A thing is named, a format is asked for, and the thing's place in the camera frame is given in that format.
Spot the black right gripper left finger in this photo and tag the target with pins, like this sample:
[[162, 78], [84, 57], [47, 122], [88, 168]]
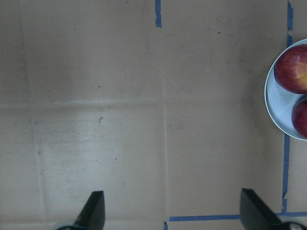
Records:
[[92, 215]]

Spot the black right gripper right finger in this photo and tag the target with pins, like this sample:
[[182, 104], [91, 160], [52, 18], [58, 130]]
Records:
[[256, 215]]

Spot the red apple plate near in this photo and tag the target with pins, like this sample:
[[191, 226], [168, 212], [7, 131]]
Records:
[[299, 117]]

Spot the red apple plate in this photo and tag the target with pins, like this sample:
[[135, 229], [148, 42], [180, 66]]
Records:
[[290, 70], [299, 117]]

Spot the light blue plate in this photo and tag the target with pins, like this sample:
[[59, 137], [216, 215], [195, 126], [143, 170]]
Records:
[[280, 103]]

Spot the red apple plate far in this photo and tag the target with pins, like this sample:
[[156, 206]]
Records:
[[290, 70]]

